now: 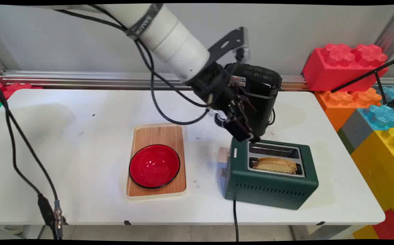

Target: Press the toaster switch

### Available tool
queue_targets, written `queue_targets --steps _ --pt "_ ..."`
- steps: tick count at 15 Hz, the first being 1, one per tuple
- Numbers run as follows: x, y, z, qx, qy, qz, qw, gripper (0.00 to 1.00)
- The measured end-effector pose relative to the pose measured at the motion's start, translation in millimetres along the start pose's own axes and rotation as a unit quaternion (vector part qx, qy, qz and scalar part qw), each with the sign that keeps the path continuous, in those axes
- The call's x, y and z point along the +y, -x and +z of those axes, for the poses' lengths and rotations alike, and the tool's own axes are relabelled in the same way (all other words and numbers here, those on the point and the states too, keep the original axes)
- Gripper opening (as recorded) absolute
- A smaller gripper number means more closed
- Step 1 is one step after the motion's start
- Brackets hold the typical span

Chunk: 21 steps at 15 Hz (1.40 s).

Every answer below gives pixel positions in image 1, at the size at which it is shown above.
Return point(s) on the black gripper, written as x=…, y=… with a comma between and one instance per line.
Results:
x=214, y=86

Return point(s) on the blue toy brick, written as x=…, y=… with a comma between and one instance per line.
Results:
x=384, y=117

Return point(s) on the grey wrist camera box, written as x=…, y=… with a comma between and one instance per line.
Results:
x=244, y=44

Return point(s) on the aluminium corner post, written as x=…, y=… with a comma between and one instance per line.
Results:
x=392, y=30

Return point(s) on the wooden serving tray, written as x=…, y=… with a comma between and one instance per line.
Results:
x=156, y=136

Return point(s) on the black coffee machine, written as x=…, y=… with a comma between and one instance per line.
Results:
x=265, y=98

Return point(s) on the black tripod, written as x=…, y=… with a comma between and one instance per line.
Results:
x=380, y=85

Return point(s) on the beige toaster lever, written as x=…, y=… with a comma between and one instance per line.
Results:
x=223, y=154

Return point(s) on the large red toy brick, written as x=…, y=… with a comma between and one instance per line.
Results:
x=340, y=69

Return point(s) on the green two-slot toaster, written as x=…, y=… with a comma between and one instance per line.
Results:
x=272, y=189

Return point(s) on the aluminium rail along wall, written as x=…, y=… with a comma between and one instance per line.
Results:
x=81, y=78

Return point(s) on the large yellow toy brick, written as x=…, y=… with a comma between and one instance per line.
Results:
x=384, y=163

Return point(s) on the small red toy brick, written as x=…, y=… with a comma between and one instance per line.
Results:
x=391, y=226

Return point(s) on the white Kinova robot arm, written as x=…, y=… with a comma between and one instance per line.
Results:
x=169, y=37

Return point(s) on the toasted bread slice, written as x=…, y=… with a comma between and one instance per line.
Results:
x=275, y=165

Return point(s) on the red bowl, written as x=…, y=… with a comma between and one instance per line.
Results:
x=154, y=166

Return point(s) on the orange toy brick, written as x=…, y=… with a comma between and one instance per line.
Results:
x=346, y=102

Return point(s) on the black camera mounting bracket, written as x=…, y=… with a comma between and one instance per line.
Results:
x=226, y=44

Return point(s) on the grey metal table leg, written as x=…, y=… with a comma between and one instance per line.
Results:
x=316, y=232

